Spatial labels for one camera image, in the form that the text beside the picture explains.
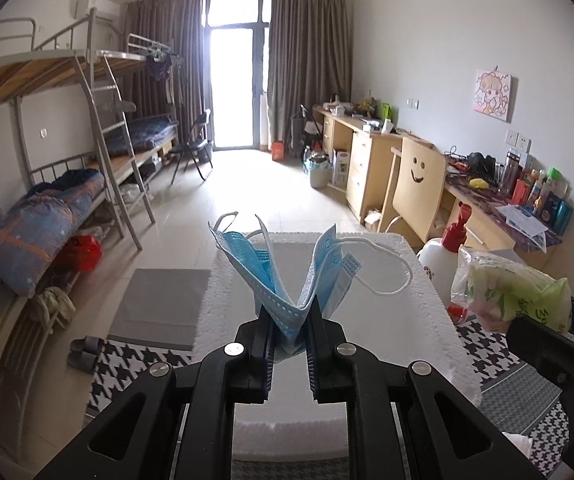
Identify cartoon wall picture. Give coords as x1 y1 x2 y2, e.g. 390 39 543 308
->
472 70 511 122

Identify blue face masks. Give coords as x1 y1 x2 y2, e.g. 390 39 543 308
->
208 210 414 361

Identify yellow object on desk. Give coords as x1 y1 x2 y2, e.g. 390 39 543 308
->
468 178 490 190

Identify green tissue packet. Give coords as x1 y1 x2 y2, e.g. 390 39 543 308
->
451 247 572 334

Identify houndstooth tablecloth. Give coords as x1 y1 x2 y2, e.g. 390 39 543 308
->
83 318 568 479

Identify brown right curtain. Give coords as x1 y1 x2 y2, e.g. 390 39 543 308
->
266 0 353 143

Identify brown left curtain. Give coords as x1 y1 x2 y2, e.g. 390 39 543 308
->
122 0 205 143

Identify balcony glass door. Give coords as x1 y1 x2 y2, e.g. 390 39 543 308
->
202 0 272 151

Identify black folding chair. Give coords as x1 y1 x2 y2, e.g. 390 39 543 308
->
168 108 213 185

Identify blue plaid quilt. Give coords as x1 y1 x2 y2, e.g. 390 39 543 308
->
0 169 105 298

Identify wooden desk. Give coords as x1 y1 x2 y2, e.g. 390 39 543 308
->
314 106 562 270

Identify black slippers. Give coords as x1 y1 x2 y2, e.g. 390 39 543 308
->
67 336 104 375

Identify metal bunk bed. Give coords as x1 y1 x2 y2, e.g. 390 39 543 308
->
0 6 183 281

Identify teal bottle on desk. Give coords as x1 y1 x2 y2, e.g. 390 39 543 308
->
552 200 574 236

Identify wall air conditioner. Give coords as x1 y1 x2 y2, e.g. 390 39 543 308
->
74 0 120 22

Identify white pump lotion bottle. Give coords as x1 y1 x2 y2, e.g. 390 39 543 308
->
417 203 472 324

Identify smiley wooden chair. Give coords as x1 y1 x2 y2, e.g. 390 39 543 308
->
378 138 446 250

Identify red plastic bag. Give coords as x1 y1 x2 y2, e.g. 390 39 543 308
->
53 235 103 272

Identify papers on desk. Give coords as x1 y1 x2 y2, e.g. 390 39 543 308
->
496 204 547 237

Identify white tissue paper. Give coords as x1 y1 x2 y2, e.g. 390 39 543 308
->
504 432 533 460

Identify metal bucket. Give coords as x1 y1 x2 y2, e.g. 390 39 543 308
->
307 152 333 190

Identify white foam box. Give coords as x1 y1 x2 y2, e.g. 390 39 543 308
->
193 231 483 461

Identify brown curtain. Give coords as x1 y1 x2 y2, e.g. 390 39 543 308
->
122 0 205 143
266 0 353 143

